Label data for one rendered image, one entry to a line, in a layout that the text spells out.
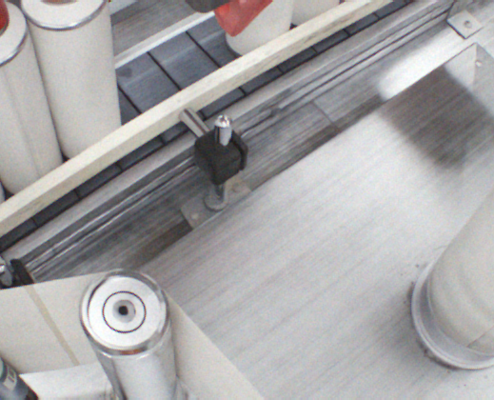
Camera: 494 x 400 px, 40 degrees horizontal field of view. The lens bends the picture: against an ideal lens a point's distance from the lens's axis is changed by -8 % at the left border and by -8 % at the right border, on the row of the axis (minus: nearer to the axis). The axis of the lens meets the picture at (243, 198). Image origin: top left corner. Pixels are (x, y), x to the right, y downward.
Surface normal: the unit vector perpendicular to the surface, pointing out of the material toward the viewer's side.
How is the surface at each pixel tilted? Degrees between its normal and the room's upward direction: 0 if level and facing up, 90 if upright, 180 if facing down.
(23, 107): 90
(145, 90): 0
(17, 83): 90
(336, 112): 0
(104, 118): 90
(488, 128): 0
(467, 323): 88
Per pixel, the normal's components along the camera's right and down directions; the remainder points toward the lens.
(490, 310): -0.65, 0.66
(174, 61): 0.07, -0.45
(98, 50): 0.76, 0.61
